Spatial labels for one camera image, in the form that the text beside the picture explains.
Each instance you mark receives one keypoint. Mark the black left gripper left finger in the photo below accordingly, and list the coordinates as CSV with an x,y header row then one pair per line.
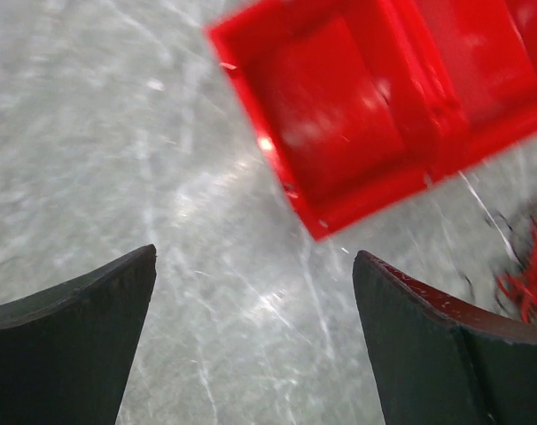
x,y
66,352

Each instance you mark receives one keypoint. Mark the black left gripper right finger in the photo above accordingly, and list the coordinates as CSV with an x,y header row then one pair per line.
x,y
439,360

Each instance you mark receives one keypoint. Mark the red three-compartment plastic tray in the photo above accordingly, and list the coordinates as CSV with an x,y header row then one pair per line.
x,y
360,104

